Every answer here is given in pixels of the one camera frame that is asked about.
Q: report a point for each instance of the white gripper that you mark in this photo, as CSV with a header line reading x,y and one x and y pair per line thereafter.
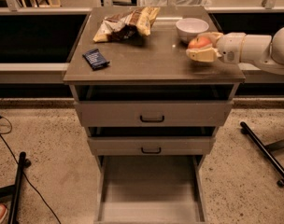
x,y
230,48

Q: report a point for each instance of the red apple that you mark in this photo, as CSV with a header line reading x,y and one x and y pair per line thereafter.
x,y
199,43

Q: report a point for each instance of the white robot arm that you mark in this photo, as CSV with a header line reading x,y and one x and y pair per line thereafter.
x,y
266,52

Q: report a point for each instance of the grey drawer cabinet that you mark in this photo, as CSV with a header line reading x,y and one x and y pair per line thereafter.
x,y
158,59

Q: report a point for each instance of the top grey drawer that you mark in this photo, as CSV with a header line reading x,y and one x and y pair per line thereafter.
x,y
154,105

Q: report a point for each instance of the grey drawer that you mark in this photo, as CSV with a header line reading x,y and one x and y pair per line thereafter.
x,y
151,140
150,190
154,105

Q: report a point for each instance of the middle grey drawer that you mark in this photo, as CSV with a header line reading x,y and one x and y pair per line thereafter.
x,y
151,140

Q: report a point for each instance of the bottom grey drawer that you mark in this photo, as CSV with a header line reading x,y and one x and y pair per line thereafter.
x,y
150,190

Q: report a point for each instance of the white ceramic bowl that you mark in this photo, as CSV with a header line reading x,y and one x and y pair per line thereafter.
x,y
189,28

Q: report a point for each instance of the yellow brown chip bag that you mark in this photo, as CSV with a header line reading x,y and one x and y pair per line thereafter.
x,y
123,26

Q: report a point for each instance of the blue snack bar wrapper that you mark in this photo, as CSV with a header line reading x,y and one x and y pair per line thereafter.
x,y
95,59

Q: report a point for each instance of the black stand leg right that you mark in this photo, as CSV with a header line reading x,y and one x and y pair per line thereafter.
x,y
267,150

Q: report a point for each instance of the black stand leg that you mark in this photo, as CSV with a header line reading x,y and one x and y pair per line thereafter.
x,y
14,191
267,150

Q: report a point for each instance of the black stand leg left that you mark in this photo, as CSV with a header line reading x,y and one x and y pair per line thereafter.
x,y
14,191

